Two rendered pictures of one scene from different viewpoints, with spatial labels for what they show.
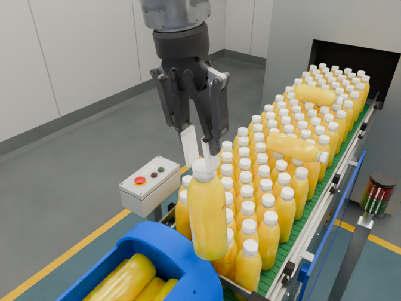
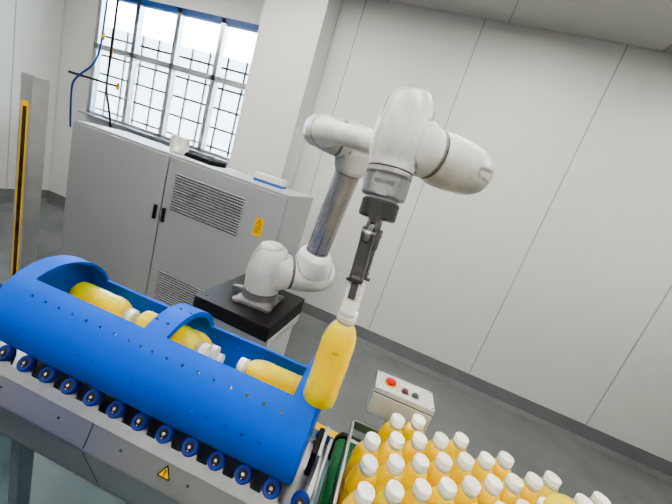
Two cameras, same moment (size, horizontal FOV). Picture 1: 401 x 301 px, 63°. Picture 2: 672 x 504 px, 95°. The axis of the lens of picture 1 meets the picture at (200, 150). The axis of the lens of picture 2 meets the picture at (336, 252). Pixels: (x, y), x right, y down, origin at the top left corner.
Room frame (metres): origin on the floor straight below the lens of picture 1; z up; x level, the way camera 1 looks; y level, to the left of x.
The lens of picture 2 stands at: (0.14, -0.51, 1.70)
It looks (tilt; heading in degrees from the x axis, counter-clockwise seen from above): 14 degrees down; 65
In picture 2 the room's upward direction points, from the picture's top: 18 degrees clockwise
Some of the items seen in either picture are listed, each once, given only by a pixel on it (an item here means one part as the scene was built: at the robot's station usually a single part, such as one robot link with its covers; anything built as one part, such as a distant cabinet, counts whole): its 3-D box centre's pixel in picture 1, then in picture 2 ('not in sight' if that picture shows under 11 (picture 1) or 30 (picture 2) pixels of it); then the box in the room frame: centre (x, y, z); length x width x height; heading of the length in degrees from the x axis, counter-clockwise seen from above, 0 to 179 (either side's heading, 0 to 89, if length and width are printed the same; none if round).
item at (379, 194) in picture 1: (379, 187); not in sight; (0.64, -0.47, 1.23); 0.06 x 0.06 x 0.04
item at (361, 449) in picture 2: not in sight; (359, 471); (0.64, -0.01, 1.00); 0.07 x 0.07 x 0.19
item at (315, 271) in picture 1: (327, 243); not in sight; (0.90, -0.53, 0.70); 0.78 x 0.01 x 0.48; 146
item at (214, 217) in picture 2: not in sight; (177, 235); (0.00, 2.56, 0.72); 2.15 x 0.54 x 1.45; 142
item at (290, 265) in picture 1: (288, 273); not in sight; (0.59, -0.26, 0.94); 0.03 x 0.02 x 0.08; 146
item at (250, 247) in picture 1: (250, 248); (364, 494); (0.56, -0.13, 1.10); 0.04 x 0.04 x 0.02
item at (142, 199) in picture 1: (151, 184); (399, 400); (0.86, 0.17, 1.05); 0.20 x 0.10 x 0.10; 146
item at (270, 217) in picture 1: (270, 218); not in sight; (0.66, -0.20, 1.10); 0.04 x 0.04 x 0.02
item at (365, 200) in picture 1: (375, 199); not in sight; (0.64, -0.47, 1.18); 0.06 x 0.06 x 0.05
